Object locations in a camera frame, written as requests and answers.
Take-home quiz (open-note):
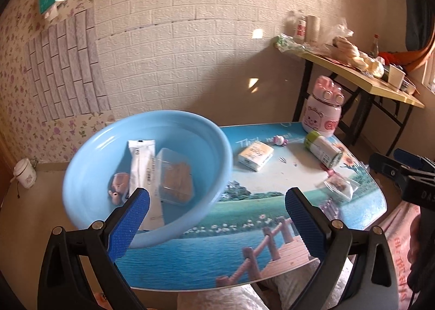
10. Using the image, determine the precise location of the pink bear water bottle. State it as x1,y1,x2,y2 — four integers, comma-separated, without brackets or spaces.
302,76,344,137

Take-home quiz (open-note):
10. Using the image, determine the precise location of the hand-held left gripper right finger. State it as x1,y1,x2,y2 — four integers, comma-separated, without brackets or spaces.
284,187,399,310

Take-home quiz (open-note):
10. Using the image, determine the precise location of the large bag of bread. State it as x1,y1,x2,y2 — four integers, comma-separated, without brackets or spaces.
326,21,369,68

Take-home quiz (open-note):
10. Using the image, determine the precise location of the white paper cup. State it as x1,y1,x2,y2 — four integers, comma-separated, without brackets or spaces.
388,65,406,90

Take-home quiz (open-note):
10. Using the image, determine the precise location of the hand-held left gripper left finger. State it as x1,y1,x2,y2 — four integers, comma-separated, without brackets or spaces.
37,187,151,310

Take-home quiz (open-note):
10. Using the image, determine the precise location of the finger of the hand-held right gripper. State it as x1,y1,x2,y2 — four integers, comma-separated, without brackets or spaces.
394,149,435,177
369,153,409,190

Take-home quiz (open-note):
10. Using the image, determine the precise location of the light blue plastic basin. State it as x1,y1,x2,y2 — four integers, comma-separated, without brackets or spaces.
62,110,234,249

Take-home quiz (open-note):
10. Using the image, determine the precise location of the orange cloth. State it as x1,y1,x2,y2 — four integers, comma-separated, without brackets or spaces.
377,33,435,73

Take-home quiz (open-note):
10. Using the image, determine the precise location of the green plastic bag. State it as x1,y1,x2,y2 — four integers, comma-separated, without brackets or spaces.
275,34,300,52

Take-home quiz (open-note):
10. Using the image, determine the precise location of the white and yellow small box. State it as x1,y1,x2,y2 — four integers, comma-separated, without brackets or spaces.
237,142,275,172

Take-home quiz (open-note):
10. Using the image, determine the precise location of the white bottle with red label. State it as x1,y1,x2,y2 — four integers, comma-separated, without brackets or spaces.
294,17,307,44

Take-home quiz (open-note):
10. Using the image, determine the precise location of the small bag of bread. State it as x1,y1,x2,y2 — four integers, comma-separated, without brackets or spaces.
363,57,384,78

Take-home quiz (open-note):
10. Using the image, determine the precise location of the clear floss pick box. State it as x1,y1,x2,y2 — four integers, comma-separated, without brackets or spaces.
319,199,338,217

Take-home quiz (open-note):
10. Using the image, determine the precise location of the long white packet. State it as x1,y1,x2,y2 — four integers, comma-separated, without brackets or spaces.
128,139,164,232

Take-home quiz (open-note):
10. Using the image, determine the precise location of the scenic print low table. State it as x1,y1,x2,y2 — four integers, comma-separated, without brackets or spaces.
114,121,386,292

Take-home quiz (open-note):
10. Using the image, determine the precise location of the yellow top folding table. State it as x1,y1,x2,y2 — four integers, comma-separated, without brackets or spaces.
282,43,425,158

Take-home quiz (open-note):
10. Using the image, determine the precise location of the pink printed blanket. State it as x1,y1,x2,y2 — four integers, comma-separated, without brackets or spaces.
377,201,422,310

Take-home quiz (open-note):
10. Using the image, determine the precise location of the clear plastic box with cake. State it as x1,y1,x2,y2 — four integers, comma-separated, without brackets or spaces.
154,148,195,205

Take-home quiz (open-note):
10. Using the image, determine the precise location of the stack of paper cups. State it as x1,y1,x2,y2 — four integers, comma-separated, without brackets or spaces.
306,15,322,45

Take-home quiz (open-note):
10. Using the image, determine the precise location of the clear snack packet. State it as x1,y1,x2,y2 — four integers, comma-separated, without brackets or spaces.
323,174,359,202

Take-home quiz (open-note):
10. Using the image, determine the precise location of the dark cloth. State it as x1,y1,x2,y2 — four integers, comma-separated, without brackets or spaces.
404,0,435,52

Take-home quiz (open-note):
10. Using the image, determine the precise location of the white lidded mug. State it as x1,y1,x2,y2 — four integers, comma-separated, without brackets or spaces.
13,158,37,189

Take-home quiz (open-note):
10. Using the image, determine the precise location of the green and white can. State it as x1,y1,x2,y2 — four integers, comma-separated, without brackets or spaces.
304,131,343,170

